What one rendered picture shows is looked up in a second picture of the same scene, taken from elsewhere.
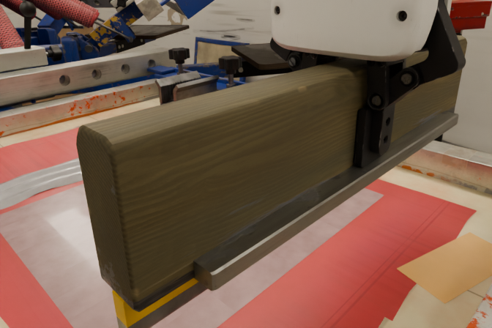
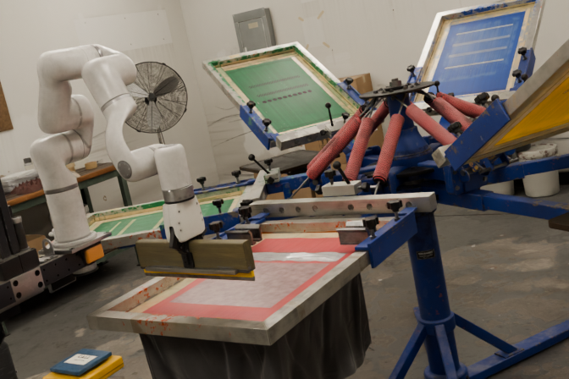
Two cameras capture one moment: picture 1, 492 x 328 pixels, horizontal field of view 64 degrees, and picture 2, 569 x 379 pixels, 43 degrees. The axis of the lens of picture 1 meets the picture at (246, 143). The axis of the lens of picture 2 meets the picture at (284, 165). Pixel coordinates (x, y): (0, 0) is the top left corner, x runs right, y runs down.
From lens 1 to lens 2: 1.87 m
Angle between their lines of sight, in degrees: 77
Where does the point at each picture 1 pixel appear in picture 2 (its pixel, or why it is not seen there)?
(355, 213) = (252, 305)
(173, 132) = (142, 243)
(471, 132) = not seen: outside the picture
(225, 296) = (201, 300)
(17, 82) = (327, 204)
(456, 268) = not seen: hidden behind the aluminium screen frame
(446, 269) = not seen: hidden behind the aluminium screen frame
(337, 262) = (219, 310)
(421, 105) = (216, 260)
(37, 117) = (319, 227)
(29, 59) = (345, 190)
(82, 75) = (360, 205)
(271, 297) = (201, 305)
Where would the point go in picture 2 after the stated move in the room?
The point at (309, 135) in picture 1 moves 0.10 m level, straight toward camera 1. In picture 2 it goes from (168, 253) to (129, 260)
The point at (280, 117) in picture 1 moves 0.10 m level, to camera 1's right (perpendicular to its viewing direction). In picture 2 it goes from (160, 247) to (161, 256)
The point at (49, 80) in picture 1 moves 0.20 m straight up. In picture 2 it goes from (342, 205) to (331, 145)
